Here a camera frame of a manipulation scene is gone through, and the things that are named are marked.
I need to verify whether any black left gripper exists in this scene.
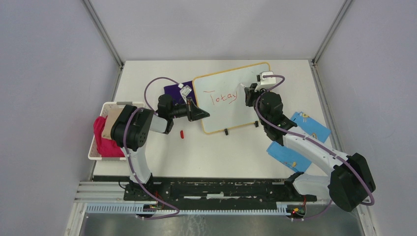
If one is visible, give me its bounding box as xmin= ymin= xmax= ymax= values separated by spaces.
xmin=169 ymin=97 xmax=209 ymax=121

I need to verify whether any yellow framed whiteboard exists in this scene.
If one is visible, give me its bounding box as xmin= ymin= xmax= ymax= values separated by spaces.
xmin=192 ymin=62 xmax=270 ymax=134

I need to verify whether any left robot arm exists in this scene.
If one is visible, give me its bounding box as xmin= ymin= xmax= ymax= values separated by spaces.
xmin=110 ymin=94 xmax=210 ymax=201

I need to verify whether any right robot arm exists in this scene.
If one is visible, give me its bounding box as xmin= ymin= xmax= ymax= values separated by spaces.
xmin=244 ymin=83 xmax=376 ymax=212

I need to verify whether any purple cloth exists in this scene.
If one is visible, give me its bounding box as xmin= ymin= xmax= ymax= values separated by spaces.
xmin=163 ymin=81 xmax=197 ymax=104

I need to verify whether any blue patterned cloth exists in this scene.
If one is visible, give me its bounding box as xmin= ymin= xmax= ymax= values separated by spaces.
xmin=267 ymin=112 xmax=331 ymax=172

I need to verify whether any beige cloth in basket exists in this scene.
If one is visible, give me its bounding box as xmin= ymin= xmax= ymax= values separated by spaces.
xmin=101 ymin=107 xmax=123 ymax=140

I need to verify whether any pink cloth in basket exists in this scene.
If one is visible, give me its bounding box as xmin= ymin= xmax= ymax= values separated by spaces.
xmin=93 ymin=116 xmax=124 ymax=158

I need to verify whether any white plastic basket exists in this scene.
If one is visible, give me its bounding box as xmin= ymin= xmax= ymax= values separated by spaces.
xmin=88 ymin=102 xmax=144 ymax=161

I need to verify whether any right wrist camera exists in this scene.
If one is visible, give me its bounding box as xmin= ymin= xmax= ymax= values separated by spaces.
xmin=255 ymin=71 xmax=277 ymax=91

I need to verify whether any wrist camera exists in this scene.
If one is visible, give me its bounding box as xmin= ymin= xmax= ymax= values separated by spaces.
xmin=255 ymin=71 xmax=277 ymax=91
xmin=178 ymin=83 xmax=192 ymax=103

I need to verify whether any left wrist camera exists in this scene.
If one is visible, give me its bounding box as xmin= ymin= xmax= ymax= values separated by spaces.
xmin=178 ymin=83 xmax=192 ymax=103

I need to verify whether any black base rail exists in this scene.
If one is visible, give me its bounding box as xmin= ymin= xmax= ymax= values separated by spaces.
xmin=123 ymin=176 xmax=317 ymax=211

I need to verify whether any white cable comb strip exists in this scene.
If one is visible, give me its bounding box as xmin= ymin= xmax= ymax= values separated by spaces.
xmin=86 ymin=203 xmax=290 ymax=216

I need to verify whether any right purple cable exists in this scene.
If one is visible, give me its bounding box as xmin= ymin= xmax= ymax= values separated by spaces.
xmin=254 ymin=74 xmax=375 ymax=222

